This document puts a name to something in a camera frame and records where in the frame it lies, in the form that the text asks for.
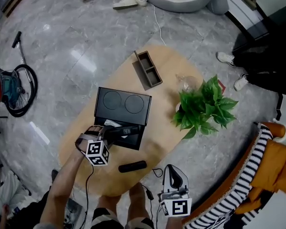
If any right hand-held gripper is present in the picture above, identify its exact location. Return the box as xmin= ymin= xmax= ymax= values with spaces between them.
xmin=158 ymin=164 xmax=193 ymax=217

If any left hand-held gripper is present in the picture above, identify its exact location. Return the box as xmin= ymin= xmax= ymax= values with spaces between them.
xmin=85 ymin=125 xmax=121 ymax=166

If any black storage box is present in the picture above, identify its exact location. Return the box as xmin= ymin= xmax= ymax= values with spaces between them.
xmin=94 ymin=86 xmax=153 ymax=151

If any rounded black remote control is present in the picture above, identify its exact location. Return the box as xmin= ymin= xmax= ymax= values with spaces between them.
xmin=118 ymin=160 xmax=148 ymax=174

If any person's right forearm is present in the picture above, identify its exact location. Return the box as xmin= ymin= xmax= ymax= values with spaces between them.
xmin=165 ymin=215 xmax=184 ymax=229

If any person's left forearm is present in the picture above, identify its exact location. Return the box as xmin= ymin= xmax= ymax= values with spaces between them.
xmin=39 ymin=151 xmax=93 ymax=229

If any person's left hand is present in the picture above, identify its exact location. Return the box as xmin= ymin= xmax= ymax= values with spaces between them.
xmin=82 ymin=125 xmax=104 ymax=141

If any person's right leg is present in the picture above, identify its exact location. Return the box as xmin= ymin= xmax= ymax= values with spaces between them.
xmin=128 ymin=182 xmax=150 ymax=221

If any person's leg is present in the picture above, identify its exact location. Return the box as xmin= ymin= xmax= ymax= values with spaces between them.
xmin=128 ymin=182 xmax=150 ymax=221
xmin=97 ymin=194 xmax=121 ymax=214

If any oval wooden coffee table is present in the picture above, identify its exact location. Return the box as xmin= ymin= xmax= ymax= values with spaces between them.
xmin=58 ymin=44 xmax=226 ymax=197

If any person's left leg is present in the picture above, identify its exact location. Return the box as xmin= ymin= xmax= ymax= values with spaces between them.
xmin=97 ymin=194 xmax=121 ymax=214

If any striped blanket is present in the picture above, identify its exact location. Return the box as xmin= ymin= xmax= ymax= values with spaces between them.
xmin=183 ymin=123 xmax=275 ymax=229

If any green potted plant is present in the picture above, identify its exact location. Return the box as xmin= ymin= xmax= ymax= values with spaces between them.
xmin=171 ymin=74 xmax=239 ymax=140

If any brown desk organizer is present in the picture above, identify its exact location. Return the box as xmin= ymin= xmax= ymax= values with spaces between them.
xmin=132 ymin=50 xmax=163 ymax=91

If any clear glass cup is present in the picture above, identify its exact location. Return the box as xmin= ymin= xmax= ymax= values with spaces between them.
xmin=175 ymin=73 xmax=198 ymax=93

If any orange padded cushion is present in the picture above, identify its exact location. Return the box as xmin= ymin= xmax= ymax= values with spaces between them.
xmin=235 ymin=139 xmax=286 ymax=214

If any red and teal vacuum cleaner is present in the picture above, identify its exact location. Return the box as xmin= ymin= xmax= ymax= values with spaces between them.
xmin=0 ymin=31 xmax=38 ymax=118

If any grey round cushion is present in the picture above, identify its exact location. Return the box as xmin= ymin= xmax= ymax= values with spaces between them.
xmin=206 ymin=0 xmax=230 ymax=15

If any black cable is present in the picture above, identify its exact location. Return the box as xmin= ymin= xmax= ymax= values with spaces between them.
xmin=142 ymin=167 xmax=164 ymax=224
xmin=84 ymin=165 xmax=95 ymax=229

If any white cable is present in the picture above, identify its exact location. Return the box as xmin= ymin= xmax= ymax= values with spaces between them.
xmin=150 ymin=3 xmax=167 ymax=47

